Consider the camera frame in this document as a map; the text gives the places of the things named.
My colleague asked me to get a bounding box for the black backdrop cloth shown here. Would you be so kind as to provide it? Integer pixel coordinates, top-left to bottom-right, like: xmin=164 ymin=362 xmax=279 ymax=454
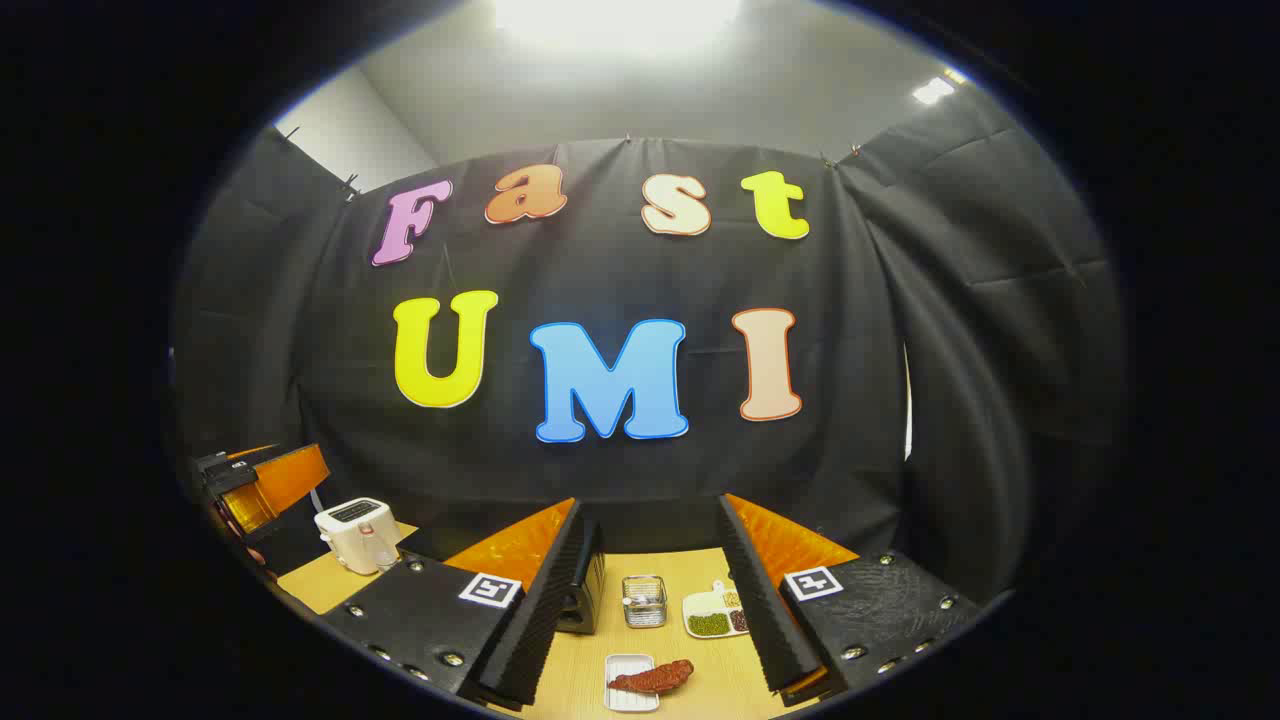
xmin=170 ymin=85 xmax=1131 ymax=601

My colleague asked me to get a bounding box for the clear plastic water bottle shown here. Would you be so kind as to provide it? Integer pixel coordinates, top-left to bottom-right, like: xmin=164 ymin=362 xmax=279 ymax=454
xmin=360 ymin=520 xmax=401 ymax=573

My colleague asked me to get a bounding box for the red-brown meat piece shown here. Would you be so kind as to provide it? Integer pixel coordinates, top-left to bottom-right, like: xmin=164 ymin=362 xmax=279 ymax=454
xmin=607 ymin=659 xmax=695 ymax=697

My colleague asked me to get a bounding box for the black electric oven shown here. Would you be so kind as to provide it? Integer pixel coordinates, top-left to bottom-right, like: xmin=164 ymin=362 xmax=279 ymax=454
xmin=555 ymin=518 xmax=607 ymax=636

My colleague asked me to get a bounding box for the metal wire holder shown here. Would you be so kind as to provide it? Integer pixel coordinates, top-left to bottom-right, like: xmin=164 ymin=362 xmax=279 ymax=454
xmin=621 ymin=574 xmax=669 ymax=630

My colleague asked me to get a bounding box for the white toaster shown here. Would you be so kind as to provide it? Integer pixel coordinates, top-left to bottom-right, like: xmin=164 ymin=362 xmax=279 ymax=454
xmin=314 ymin=497 xmax=402 ymax=577

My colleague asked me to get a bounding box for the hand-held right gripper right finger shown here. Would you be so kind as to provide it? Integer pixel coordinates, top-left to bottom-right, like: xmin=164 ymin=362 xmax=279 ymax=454
xmin=716 ymin=493 xmax=981 ymax=708

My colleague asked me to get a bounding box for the white divided bean plate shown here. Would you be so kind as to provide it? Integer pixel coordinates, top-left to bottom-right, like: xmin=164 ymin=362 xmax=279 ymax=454
xmin=682 ymin=579 xmax=752 ymax=640

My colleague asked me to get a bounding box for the ceiling light panel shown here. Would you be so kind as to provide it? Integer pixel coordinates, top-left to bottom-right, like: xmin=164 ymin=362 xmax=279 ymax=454
xmin=911 ymin=67 xmax=970 ymax=107
xmin=492 ymin=0 xmax=743 ymax=53

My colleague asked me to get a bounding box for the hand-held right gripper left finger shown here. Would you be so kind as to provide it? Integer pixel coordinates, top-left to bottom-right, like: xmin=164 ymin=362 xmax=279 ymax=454
xmin=318 ymin=498 xmax=587 ymax=713

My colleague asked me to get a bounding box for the white rectangular tray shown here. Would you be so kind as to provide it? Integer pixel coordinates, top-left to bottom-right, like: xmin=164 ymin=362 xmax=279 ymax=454
xmin=604 ymin=653 xmax=659 ymax=713

